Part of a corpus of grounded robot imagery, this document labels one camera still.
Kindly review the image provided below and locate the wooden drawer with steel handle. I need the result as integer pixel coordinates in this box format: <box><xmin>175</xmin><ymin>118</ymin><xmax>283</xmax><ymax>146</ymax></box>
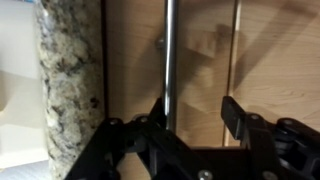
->
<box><xmin>101</xmin><ymin>0</ymin><xmax>239</xmax><ymax>180</ymax></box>

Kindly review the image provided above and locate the white rectangular dish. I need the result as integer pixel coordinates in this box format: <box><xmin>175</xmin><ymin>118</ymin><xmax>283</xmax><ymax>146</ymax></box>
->
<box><xmin>0</xmin><ymin>0</ymin><xmax>47</xmax><ymax>169</ymax></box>

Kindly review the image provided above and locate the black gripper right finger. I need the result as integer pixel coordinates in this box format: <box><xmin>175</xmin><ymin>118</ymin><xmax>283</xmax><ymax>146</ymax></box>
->
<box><xmin>221</xmin><ymin>96</ymin><xmax>246</xmax><ymax>140</ymax></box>

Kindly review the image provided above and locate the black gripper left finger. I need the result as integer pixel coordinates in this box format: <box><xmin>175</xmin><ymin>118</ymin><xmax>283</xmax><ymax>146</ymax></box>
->
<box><xmin>148</xmin><ymin>98</ymin><xmax>167</xmax><ymax>128</ymax></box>

